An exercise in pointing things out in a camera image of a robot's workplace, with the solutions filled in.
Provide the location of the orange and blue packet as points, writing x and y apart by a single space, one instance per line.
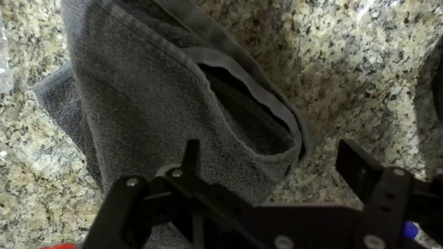
59 246

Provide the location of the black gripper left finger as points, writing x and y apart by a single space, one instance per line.
138 208

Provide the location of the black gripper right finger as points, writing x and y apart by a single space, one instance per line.
382 208

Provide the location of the grey terry towel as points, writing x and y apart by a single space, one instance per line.
152 105

